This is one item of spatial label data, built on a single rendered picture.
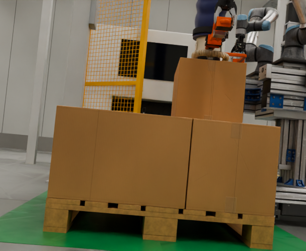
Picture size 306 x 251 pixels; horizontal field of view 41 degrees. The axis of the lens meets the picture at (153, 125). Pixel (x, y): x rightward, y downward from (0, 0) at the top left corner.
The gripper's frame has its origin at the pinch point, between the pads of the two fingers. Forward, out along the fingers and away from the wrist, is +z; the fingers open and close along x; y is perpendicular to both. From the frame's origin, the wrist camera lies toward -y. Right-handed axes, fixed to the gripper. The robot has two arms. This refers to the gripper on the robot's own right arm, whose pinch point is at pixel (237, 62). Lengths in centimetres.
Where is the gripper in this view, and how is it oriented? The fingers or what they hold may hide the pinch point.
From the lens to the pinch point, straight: 312.0
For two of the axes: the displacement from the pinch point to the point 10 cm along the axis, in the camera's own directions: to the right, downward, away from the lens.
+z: -1.0, 9.9, -0.6
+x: 9.9, 1.0, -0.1
